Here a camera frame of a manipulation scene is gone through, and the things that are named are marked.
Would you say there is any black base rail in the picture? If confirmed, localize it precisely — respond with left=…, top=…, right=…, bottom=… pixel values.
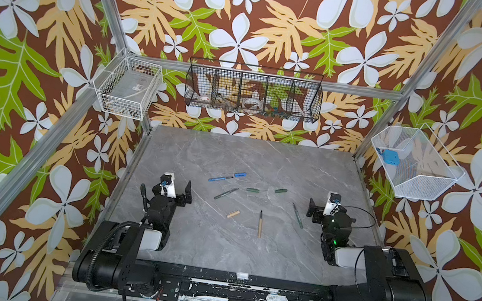
left=126, top=260, right=333, bottom=301

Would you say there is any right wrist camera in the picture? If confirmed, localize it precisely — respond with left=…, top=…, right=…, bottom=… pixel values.
left=323, top=191, right=342, bottom=216

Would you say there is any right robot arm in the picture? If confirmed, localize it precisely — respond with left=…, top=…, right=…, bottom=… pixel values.
left=306, top=194, right=432, bottom=301

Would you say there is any dark green pen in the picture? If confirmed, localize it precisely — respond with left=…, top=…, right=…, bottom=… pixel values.
left=213, top=187, right=239, bottom=200

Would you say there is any blue pen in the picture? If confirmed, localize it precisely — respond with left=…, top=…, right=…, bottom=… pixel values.
left=208, top=174, right=240, bottom=182

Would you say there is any light green pen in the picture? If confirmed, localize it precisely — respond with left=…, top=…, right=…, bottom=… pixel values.
left=292, top=203, right=304, bottom=230

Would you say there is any blue object in basket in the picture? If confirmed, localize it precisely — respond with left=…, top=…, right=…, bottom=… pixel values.
left=381, top=149, right=400, bottom=166

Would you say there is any blue pen cap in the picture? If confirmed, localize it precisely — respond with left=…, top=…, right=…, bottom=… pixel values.
left=233, top=172, right=247, bottom=178

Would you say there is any beige pen cap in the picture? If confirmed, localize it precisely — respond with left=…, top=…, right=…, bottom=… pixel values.
left=226, top=210, right=241, bottom=218

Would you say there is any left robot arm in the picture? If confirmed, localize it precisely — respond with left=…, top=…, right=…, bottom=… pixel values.
left=72, top=173, right=193, bottom=292

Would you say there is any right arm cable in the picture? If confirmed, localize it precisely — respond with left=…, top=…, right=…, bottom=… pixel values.
left=337, top=204, right=379, bottom=231

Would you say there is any white mesh basket right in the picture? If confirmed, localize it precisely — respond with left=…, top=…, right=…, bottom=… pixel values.
left=371, top=124, right=466, bottom=201

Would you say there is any beige pen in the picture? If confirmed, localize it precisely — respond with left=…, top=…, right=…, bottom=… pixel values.
left=257, top=210, right=263, bottom=238

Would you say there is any black wire basket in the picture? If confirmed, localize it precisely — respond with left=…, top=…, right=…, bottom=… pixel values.
left=183, top=57, right=324, bottom=123

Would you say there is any white wire basket left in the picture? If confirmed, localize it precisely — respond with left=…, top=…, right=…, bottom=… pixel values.
left=93, top=50, right=164, bottom=120

